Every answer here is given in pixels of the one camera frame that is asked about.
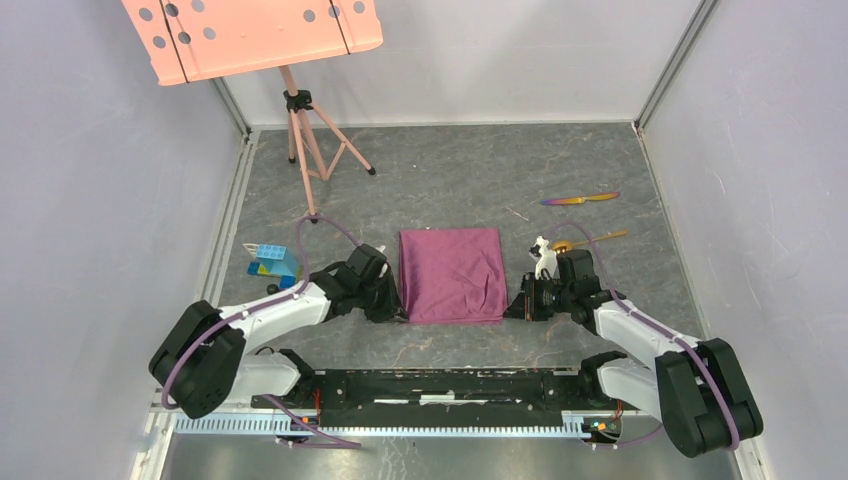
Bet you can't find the iridescent rainbow knife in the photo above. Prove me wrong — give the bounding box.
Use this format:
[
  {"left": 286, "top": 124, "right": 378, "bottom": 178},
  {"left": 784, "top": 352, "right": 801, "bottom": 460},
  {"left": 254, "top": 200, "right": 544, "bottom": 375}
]
[{"left": 539, "top": 192, "right": 620, "bottom": 206}]

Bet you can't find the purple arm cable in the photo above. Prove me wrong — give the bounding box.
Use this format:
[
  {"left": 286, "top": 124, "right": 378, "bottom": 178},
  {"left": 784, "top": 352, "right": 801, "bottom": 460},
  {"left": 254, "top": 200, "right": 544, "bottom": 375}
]
[
  {"left": 161, "top": 213, "right": 364, "bottom": 450},
  {"left": 541, "top": 221, "right": 742, "bottom": 450}
]

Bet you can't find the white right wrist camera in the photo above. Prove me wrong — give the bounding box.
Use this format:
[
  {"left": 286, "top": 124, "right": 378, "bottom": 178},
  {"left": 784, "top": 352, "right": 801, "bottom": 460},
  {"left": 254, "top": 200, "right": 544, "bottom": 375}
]
[{"left": 528, "top": 236, "right": 557, "bottom": 280}]

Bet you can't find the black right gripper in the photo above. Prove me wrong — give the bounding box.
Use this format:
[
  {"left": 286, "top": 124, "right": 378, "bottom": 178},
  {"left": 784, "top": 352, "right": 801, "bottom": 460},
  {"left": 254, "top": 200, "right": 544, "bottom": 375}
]
[{"left": 502, "top": 272, "right": 573, "bottom": 321}]

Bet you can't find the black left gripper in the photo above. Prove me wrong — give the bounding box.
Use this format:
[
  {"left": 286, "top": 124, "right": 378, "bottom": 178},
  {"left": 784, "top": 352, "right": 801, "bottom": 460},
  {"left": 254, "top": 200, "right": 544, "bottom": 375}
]
[{"left": 356, "top": 270, "right": 410, "bottom": 324}]

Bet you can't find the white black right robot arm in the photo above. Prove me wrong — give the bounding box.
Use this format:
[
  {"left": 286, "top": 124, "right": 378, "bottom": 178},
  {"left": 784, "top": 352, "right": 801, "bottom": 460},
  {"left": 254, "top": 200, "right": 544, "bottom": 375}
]
[{"left": 504, "top": 245, "right": 765, "bottom": 458}]

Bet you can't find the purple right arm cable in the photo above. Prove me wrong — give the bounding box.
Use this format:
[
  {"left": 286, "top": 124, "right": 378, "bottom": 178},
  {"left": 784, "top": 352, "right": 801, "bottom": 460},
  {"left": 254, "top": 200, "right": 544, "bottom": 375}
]
[{"left": 541, "top": 221, "right": 742, "bottom": 450}]

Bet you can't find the colourful toy block set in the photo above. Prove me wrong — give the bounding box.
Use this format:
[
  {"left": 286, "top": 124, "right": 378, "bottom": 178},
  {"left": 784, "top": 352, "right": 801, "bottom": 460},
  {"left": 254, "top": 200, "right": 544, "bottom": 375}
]
[{"left": 243, "top": 243, "right": 303, "bottom": 295}]

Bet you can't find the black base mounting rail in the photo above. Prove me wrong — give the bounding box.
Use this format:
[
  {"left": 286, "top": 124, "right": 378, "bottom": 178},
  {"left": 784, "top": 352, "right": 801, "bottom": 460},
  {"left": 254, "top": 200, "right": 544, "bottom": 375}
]
[{"left": 280, "top": 368, "right": 634, "bottom": 428}]

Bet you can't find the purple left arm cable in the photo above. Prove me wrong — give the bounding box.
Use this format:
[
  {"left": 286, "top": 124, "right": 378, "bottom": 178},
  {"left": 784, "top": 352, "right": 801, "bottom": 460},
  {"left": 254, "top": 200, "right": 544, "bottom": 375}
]
[{"left": 161, "top": 213, "right": 364, "bottom": 450}]

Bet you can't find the pink music stand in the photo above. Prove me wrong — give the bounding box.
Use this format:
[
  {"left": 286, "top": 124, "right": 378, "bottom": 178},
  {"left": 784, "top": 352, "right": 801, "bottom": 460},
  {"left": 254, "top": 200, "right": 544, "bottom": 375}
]
[{"left": 122, "top": 0, "right": 383, "bottom": 220}]

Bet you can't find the gold spoon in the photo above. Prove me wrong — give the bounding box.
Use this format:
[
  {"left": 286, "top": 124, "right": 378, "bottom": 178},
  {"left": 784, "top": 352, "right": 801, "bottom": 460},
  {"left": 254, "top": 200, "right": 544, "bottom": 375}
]
[{"left": 551, "top": 230, "right": 629, "bottom": 253}]

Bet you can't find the magenta satin napkin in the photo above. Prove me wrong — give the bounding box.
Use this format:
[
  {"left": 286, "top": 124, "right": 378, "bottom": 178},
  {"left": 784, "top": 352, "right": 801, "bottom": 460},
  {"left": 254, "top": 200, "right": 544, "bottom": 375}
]
[{"left": 398, "top": 228, "right": 508, "bottom": 325}]

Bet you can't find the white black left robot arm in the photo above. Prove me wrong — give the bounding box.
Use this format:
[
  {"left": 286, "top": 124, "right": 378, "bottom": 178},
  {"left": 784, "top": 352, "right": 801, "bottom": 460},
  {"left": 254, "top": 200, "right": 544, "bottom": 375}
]
[{"left": 148, "top": 244, "right": 408, "bottom": 419}]

